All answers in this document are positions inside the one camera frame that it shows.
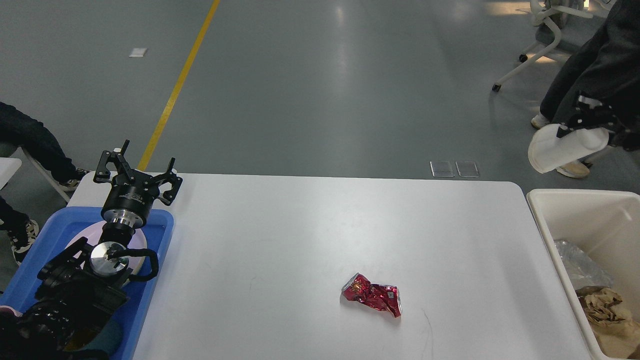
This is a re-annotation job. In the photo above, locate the white paper cup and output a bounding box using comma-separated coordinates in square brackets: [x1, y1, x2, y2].
[527, 123, 610, 174]

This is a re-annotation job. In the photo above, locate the brown paper ball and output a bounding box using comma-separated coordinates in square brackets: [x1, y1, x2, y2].
[575, 285, 633, 327]

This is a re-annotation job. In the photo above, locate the dark green cup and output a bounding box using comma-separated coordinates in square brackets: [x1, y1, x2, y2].
[63, 320, 123, 360]

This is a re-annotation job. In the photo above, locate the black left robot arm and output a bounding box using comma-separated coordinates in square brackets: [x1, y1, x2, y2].
[1, 140, 183, 360]

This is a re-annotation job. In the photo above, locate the red foil wrapper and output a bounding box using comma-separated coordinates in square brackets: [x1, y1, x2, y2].
[341, 273, 402, 318]

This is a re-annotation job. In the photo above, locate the aluminium foil tray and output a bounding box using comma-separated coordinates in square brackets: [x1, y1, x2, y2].
[554, 240, 614, 290]

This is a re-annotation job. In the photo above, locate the clear floor plate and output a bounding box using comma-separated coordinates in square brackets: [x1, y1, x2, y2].
[455, 161, 480, 178]
[429, 161, 455, 178]

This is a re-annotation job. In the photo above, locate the pink plate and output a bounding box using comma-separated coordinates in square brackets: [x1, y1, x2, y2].
[65, 221, 147, 275]

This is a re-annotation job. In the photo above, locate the standing person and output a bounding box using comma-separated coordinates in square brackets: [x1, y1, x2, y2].
[531, 0, 640, 178]

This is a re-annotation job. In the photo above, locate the left clear floor plate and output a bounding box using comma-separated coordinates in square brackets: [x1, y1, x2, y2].
[429, 161, 455, 178]

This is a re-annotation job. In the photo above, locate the pink cup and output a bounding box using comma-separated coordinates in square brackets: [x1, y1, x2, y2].
[0, 305, 22, 319]

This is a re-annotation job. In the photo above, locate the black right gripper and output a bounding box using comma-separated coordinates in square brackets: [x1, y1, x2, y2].
[556, 96, 640, 152]

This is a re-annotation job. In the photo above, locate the right clear floor plate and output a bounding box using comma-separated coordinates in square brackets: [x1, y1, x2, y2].
[455, 161, 480, 178]

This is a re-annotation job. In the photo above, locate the blue plastic tray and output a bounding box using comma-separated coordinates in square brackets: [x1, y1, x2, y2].
[0, 206, 174, 360]

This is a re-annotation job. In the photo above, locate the white plastic bin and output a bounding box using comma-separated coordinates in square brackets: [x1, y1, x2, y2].
[526, 189, 640, 360]

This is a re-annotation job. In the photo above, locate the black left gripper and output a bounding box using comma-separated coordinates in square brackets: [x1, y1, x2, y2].
[93, 139, 183, 229]

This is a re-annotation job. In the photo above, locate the brown paper bag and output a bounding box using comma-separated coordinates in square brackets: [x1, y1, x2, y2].
[593, 321, 640, 360]

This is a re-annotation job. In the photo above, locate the white office chair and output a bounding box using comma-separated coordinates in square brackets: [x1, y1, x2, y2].
[492, 0, 605, 92]

